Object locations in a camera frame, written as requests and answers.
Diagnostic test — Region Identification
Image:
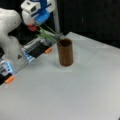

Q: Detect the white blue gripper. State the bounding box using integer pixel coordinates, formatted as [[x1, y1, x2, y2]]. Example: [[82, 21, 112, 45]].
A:
[[21, 0, 55, 25]]

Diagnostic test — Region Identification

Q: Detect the red tulip with leaves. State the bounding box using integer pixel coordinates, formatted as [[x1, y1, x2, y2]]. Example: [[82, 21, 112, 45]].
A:
[[28, 24, 64, 43]]

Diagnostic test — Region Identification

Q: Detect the red tulip long stem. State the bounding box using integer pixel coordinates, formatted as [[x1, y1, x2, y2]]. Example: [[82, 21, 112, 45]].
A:
[[51, 34, 65, 47]]

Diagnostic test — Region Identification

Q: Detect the black orange table clamp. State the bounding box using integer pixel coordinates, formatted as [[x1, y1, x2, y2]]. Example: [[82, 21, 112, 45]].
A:
[[22, 38, 52, 62]]

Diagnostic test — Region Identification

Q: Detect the brown cylindrical vase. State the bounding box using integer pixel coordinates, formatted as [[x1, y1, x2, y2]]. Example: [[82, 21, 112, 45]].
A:
[[57, 38, 73, 67]]

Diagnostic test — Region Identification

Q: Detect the orange clamp left edge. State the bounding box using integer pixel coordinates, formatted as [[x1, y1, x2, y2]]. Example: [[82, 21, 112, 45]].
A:
[[0, 59, 16, 85]]

